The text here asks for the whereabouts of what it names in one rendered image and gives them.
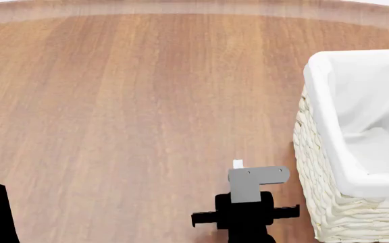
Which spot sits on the white cloth basket liner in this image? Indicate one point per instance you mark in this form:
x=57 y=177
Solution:
x=360 y=101

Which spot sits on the cream wicker basket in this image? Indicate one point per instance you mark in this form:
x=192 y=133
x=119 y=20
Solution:
x=319 y=177

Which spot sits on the small white box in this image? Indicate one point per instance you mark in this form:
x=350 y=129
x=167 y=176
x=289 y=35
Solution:
x=238 y=163

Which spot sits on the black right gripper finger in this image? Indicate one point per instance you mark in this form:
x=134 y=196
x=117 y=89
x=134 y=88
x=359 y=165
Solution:
x=203 y=218
x=286 y=212

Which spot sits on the gray right camera bracket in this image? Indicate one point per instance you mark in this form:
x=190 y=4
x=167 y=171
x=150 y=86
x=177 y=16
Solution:
x=245 y=183

